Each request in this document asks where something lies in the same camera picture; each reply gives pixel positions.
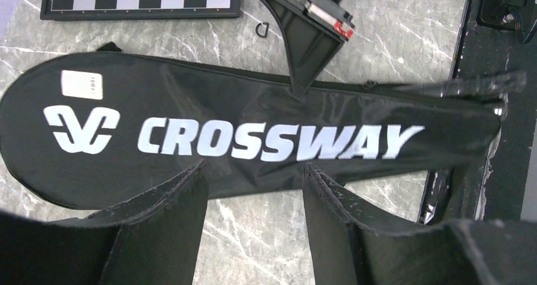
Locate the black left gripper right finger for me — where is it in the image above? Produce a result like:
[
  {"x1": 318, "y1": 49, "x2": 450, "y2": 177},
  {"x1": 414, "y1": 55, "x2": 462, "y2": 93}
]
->
[{"x1": 302, "y1": 163, "x2": 536, "y2": 284}]

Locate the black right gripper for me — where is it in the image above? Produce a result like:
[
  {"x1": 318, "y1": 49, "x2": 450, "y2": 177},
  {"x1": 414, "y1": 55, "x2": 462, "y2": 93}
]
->
[{"x1": 260, "y1": 0, "x2": 355, "y2": 96}]

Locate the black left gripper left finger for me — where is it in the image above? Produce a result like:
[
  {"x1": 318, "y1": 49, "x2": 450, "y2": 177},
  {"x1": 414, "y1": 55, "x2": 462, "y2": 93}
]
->
[{"x1": 1, "y1": 161, "x2": 209, "y2": 284}]

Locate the black racket bag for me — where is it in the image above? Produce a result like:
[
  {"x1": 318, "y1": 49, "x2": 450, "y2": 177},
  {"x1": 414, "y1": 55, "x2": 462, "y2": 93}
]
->
[{"x1": 1, "y1": 51, "x2": 500, "y2": 210}]

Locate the black white chessboard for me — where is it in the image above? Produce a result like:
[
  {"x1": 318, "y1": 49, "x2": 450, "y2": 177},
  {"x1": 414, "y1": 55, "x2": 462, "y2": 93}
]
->
[{"x1": 40, "y1": 0, "x2": 241, "y2": 21}]

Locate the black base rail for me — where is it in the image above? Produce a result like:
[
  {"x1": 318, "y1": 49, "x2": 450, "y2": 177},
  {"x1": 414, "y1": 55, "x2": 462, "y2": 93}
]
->
[{"x1": 417, "y1": 0, "x2": 536, "y2": 225}]

